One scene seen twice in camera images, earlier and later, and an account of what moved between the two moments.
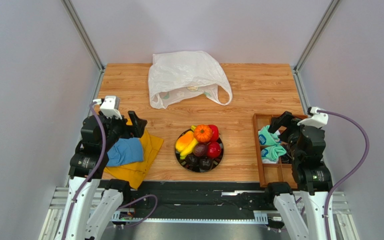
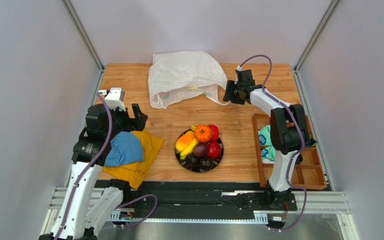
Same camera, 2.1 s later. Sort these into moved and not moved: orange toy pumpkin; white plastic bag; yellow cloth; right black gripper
Moved: right black gripper
Not moved: white plastic bag; yellow cloth; orange toy pumpkin
